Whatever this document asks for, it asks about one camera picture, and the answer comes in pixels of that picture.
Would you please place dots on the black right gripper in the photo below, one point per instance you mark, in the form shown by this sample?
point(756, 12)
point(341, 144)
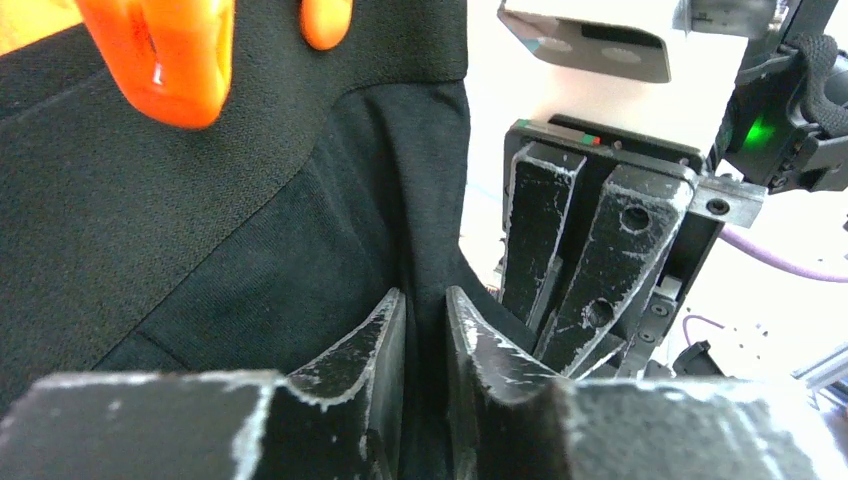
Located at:
point(605, 232)

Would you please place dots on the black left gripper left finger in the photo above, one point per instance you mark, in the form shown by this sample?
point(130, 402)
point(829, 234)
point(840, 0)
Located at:
point(336, 417)

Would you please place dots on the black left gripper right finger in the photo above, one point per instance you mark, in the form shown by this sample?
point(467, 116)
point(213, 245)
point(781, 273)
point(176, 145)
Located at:
point(511, 417)

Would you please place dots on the black underwear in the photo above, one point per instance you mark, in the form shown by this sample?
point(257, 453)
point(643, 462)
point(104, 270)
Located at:
point(256, 243)

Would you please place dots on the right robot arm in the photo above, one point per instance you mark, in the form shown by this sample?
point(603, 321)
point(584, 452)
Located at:
point(784, 125)

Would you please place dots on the orange clothespin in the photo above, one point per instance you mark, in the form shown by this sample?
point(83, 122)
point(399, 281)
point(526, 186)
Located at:
point(325, 23)
point(171, 59)

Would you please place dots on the orange clothespin at left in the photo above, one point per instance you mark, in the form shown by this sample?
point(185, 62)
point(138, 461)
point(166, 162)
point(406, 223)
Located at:
point(171, 59)

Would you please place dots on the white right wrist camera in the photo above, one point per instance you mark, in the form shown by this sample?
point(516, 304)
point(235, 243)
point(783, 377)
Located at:
point(634, 40)

